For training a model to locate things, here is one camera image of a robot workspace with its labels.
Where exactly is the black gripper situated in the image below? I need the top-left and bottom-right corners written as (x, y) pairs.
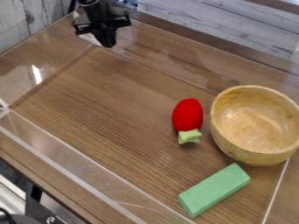
top-left (71, 0), bottom-right (132, 48)

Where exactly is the red plush strawberry toy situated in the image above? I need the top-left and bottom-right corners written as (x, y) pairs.
top-left (172, 98), bottom-right (203, 144)

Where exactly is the wooden bowl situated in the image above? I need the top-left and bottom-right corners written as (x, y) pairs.
top-left (209, 85), bottom-right (299, 166)

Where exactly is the black table leg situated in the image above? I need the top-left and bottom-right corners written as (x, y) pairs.
top-left (30, 185), bottom-right (42, 202)

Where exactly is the green rectangular block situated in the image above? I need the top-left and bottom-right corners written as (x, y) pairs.
top-left (177, 163), bottom-right (251, 218)

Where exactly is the clear acrylic corner bracket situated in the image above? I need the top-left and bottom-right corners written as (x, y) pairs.
top-left (71, 13), bottom-right (109, 47)

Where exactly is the clear acrylic tray wall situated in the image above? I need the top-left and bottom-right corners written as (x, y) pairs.
top-left (0, 16), bottom-right (299, 224)

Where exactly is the black metal bracket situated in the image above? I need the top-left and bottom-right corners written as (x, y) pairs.
top-left (24, 197), bottom-right (68, 224)

